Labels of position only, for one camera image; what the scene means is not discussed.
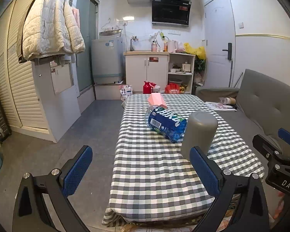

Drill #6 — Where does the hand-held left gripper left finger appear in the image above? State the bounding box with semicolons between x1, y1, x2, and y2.
13;145;93;232

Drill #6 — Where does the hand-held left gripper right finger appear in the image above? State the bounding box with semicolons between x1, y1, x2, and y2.
189;146;270;232

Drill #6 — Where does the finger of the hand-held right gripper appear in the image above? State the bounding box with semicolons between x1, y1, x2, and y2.
277;128;290;148
252;134;282;160

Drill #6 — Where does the grey cup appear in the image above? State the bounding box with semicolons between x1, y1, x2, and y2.
181;111;218;162

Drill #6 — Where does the grey sofa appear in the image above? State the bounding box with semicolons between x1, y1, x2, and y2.
196;69;290;199

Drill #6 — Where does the green checkered tablecloth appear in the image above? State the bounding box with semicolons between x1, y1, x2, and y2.
101;94;265;228

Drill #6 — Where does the white printed paper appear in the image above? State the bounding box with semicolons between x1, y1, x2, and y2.
205;101;237;112

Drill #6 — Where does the blue label water bottle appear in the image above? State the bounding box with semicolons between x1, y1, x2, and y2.
144;104;188;142

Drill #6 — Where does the white step platform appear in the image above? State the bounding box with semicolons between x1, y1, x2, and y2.
94;79;126;100

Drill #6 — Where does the pink box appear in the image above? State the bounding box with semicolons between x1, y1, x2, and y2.
148;93;168;108

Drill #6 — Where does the red plastic bag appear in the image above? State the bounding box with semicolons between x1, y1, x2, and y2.
165;83;181;94

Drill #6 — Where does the tissue pack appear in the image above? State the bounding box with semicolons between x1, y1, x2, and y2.
119;84;133;101

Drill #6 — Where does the louvered wardrobe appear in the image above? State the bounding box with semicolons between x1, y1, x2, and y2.
0;0;49;134

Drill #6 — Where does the yellow plastic bag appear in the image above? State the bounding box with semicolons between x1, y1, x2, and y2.
183;43;206;60

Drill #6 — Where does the white open shelf unit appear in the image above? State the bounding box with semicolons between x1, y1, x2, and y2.
167;52;196;95

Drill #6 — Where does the grey washing machine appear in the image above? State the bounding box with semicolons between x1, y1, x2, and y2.
91;36;124;85

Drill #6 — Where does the white sink cabinet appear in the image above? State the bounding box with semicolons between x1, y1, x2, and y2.
123;51;170;95

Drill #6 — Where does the white door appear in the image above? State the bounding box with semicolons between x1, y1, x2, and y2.
203;0;236;89

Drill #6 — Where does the frosted glass door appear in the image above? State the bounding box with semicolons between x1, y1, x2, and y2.
76;0;100;93

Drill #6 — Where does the white electric kettle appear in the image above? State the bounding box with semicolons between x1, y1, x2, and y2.
168;40;179;53

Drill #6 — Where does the metal faucet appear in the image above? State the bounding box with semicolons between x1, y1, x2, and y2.
130;35;139;52

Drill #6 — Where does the metal basin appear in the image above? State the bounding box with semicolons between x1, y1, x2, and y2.
99;29;123;37

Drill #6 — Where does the white puffer jacket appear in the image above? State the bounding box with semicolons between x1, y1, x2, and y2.
22;0;86;61

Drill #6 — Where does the pink hanging cloth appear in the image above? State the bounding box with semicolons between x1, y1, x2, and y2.
71;7;80;30

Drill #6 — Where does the black range hood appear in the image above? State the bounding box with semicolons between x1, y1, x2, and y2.
150;0;193;27

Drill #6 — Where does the black door handle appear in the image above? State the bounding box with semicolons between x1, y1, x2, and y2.
222;43;232;60

